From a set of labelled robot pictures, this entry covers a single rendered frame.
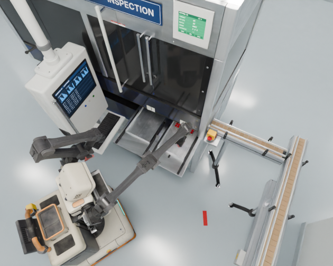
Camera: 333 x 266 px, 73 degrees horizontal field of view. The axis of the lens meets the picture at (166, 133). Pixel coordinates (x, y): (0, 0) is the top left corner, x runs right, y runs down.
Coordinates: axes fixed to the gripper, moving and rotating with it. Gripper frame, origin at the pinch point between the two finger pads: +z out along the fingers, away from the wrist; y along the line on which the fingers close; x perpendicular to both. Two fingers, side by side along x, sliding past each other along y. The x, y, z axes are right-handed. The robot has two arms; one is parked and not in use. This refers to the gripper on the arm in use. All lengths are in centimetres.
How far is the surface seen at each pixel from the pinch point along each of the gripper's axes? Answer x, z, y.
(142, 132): 40.2, 18.3, 9.5
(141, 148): 32.6, 21.3, -4.4
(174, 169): -2.7, 22.1, -8.0
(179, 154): -0.3, 19.0, 6.3
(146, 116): 46, 15, 26
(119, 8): 54, -88, 8
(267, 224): -82, 18, -16
